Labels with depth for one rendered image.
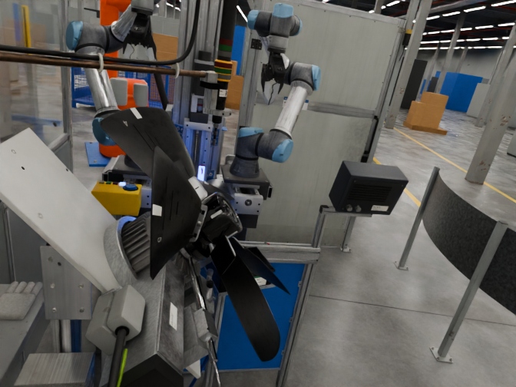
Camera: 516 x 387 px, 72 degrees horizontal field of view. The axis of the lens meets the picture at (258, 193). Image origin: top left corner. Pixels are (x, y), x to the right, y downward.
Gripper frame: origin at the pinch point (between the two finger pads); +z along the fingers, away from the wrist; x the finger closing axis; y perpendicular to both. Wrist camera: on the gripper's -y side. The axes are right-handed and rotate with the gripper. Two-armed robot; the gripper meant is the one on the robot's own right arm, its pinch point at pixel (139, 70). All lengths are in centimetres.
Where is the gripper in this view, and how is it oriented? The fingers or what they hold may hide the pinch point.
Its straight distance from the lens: 143.6
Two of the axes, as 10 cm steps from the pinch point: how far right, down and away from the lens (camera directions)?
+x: -9.7, -0.8, -2.3
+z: -1.6, 9.1, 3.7
